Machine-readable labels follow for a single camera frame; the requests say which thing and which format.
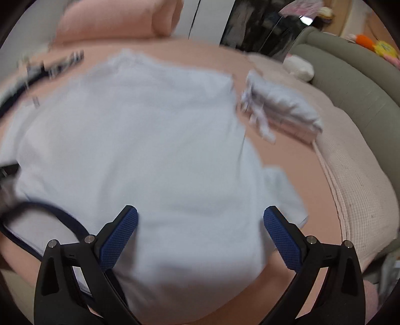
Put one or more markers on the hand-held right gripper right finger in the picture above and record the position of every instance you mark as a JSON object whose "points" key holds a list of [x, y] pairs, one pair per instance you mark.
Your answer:
{"points": [[282, 237]]}

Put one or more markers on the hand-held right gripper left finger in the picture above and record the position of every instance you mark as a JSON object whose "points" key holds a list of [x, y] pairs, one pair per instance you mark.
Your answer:
{"points": [[120, 237]]}

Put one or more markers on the white navy-trimmed T-shirt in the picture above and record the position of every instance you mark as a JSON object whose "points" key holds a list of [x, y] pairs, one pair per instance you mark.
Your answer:
{"points": [[156, 140]]}

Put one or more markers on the pink bed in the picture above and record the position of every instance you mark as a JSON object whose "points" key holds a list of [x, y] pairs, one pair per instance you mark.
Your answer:
{"points": [[297, 175]]}

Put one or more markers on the cream waffle blanket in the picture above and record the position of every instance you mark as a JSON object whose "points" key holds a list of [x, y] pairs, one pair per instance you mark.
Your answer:
{"points": [[359, 187]]}

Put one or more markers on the navy striped garment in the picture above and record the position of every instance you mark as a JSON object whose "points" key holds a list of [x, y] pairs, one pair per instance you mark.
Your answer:
{"points": [[34, 72]]}

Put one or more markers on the folded pale pink garment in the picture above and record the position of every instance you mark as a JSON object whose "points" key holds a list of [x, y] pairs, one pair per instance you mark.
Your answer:
{"points": [[300, 132]]}

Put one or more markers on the folded white garment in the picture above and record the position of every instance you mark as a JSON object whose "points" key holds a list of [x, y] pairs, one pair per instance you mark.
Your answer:
{"points": [[281, 100]]}

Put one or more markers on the white plush toy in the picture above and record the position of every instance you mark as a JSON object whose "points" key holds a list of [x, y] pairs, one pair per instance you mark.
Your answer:
{"points": [[298, 68]]}

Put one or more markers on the orange carrot plush toy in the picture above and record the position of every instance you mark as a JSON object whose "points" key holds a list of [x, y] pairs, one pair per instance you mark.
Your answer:
{"points": [[364, 40]]}

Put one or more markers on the glass-door wardrobe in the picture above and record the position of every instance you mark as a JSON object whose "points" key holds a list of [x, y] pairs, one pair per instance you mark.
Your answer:
{"points": [[265, 25]]}

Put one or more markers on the yellow plush toy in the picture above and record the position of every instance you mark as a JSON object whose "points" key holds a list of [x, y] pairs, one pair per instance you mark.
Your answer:
{"points": [[386, 48]]}

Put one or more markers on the small yellow plush doll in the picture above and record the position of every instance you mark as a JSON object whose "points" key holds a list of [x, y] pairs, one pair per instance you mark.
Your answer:
{"points": [[325, 13]]}

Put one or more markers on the hanging pink garment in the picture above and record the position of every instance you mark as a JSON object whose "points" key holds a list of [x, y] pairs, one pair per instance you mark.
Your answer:
{"points": [[300, 7]]}

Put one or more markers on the white wardrobe door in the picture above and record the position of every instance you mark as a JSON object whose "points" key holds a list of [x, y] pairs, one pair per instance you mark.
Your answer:
{"points": [[206, 18]]}

